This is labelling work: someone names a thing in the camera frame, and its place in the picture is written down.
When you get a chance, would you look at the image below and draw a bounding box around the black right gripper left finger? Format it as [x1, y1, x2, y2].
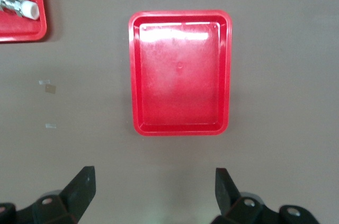
[0, 165, 96, 224]

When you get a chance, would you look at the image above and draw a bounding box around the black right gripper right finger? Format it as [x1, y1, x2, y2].
[213, 167, 319, 224]

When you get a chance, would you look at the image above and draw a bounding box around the empty red plastic tray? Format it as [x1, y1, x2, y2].
[128, 9, 234, 137]

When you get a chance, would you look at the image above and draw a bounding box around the red tray holding fittings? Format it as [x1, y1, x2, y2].
[0, 0, 48, 43]

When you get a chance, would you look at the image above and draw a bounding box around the tilted white metal pipe fitting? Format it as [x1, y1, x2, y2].
[0, 0, 41, 21]

